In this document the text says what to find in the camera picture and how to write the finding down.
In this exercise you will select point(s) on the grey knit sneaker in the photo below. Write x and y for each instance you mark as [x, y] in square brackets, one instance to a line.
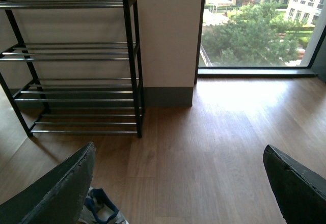
[98, 208]

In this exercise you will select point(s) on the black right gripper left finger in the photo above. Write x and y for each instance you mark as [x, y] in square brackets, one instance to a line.
[58, 196]

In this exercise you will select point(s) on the black metal shoe rack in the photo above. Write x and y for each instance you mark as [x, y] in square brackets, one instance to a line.
[73, 66]

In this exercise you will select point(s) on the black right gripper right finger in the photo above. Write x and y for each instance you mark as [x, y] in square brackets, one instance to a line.
[299, 191]

